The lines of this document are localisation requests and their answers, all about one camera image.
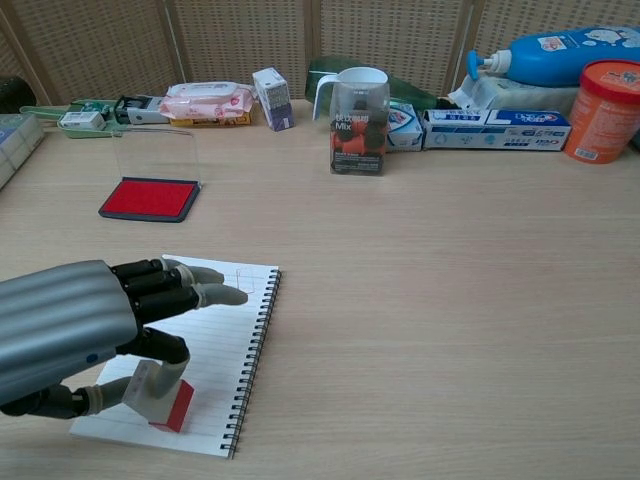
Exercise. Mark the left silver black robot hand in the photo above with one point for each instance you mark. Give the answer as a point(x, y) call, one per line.
point(60, 320)

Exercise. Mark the red-faced rubber stamp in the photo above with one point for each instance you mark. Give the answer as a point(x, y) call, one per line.
point(175, 410)

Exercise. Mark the white lined spiral notebook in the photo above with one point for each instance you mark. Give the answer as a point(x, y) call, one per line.
point(225, 350)

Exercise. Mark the red ink pad clear lid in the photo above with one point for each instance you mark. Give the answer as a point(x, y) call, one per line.
point(150, 197)

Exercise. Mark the pastel tissue packs bundle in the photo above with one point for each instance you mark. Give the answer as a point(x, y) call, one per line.
point(17, 145)

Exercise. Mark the light green plastic dustpan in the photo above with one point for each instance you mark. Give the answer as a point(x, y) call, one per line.
point(85, 133)

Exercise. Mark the small white cardboard box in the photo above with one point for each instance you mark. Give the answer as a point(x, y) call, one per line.
point(80, 120)

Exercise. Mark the small green printed box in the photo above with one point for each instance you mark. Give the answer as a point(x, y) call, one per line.
point(95, 107)

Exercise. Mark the black printed sauce bottle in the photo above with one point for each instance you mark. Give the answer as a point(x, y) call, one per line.
point(14, 90)

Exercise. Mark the flat yellow box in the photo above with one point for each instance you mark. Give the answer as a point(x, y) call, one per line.
point(210, 122)

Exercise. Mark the pink wet wipes pack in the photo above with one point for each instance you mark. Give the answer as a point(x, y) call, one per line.
point(205, 100)

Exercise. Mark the white purple small carton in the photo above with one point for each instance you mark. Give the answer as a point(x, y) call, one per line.
point(274, 100)

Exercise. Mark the wooden perforated folding screen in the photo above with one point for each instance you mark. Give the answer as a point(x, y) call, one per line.
point(240, 40)

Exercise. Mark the dark snack pouch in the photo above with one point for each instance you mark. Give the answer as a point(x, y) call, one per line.
point(357, 145)

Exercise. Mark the green glass bottle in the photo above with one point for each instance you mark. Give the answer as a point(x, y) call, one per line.
point(320, 75)

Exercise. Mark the blue white soap box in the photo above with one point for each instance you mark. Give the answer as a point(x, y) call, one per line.
point(405, 127)

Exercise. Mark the blue white toothpaste box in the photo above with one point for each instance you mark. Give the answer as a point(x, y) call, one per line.
point(495, 132)

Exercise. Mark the white refill pouch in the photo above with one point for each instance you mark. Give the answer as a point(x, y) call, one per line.
point(515, 95)

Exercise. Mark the blue pump bottle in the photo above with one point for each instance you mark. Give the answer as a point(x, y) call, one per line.
point(565, 57)

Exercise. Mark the orange cylindrical tub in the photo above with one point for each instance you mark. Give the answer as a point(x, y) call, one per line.
point(605, 115)

